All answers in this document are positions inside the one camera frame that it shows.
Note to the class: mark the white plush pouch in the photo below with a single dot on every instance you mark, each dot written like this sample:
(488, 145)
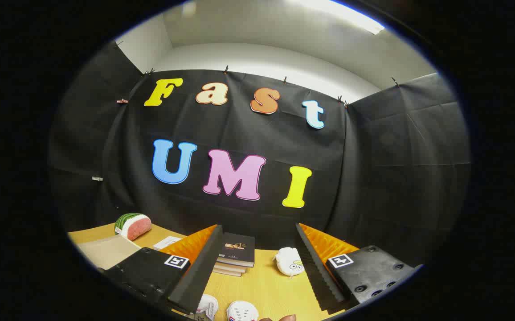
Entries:
(289, 261)

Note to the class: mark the black cover book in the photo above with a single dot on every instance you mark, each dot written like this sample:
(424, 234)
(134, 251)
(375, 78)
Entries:
(239, 249)

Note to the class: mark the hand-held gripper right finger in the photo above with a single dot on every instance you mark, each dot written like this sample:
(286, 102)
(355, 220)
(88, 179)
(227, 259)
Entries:
(317, 272)

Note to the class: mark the white canvas shoe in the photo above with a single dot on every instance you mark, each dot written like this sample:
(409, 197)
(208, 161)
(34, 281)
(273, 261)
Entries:
(207, 306)
(242, 311)

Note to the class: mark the beige fabric storage box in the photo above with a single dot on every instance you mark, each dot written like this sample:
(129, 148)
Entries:
(106, 252)

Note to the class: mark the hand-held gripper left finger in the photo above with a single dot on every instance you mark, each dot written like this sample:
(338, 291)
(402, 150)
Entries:
(197, 276)

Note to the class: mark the white portrait cover book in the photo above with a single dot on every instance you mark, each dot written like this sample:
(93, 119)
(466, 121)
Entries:
(167, 243)

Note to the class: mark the watermelon slice plush toy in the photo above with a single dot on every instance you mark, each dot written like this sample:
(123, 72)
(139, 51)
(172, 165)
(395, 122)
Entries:
(135, 226)

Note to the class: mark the thin pale cover book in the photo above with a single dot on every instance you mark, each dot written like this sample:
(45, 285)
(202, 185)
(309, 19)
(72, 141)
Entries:
(226, 273)

